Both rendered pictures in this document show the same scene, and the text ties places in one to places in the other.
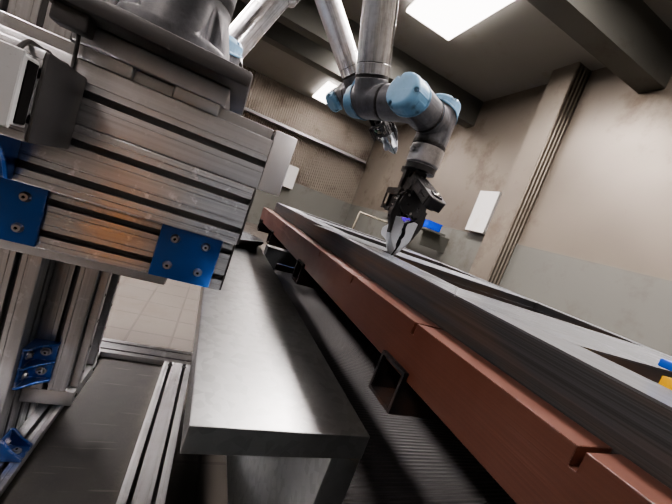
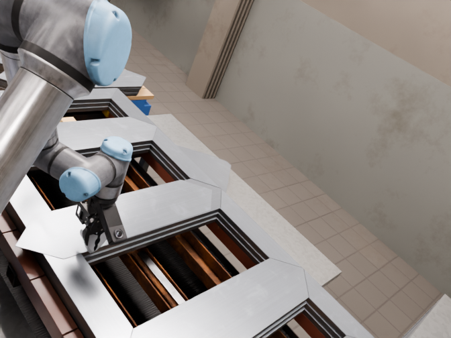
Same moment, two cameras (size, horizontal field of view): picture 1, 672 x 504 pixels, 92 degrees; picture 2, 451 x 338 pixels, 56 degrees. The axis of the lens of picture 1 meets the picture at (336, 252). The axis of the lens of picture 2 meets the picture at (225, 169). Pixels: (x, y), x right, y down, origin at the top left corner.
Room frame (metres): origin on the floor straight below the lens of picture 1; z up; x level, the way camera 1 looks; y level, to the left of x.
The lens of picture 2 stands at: (-0.08, 0.14, 1.78)
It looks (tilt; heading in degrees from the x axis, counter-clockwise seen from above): 30 degrees down; 326
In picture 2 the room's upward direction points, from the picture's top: 25 degrees clockwise
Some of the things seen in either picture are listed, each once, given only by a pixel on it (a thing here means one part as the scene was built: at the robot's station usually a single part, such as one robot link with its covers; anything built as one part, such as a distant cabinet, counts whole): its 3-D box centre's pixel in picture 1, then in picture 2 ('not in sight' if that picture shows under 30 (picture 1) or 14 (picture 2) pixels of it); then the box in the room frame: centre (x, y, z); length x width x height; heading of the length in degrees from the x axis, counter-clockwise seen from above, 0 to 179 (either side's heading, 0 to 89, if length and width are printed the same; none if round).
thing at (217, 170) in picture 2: not in sight; (207, 163); (1.38, -0.73, 0.77); 0.45 x 0.20 x 0.04; 23
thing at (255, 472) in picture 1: (247, 335); not in sight; (0.95, 0.16, 0.48); 1.30 x 0.04 x 0.35; 23
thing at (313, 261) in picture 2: not in sight; (225, 189); (1.25, -0.79, 0.74); 1.20 x 0.26 x 0.03; 23
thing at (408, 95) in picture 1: (408, 102); (81, 174); (0.70, -0.03, 1.17); 0.11 x 0.11 x 0.08; 48
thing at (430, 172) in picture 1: (409, 192); (98, 206); (0.77, -0.11, 1.02); 0.09 x 0.08 x 0.12; 23
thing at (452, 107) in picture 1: (436, 123); (113, 161); (0.76, -0.11, 1.17); 0.09 x 0.08 x 0.11; 138
